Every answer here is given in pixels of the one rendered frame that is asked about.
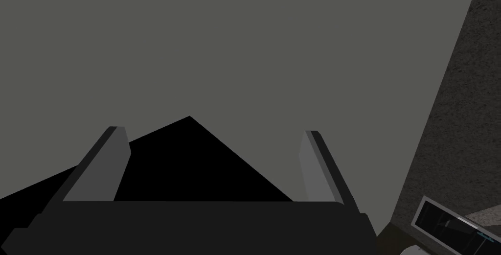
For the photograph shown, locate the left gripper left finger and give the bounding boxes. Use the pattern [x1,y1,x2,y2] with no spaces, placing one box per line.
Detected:
[42,126,132,213]

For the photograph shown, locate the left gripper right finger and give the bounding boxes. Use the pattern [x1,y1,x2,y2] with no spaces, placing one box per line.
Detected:
[299,130,360,213]

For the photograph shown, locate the black window with pale frame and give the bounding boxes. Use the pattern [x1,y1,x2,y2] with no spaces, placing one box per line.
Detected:
[410,195,501,255]

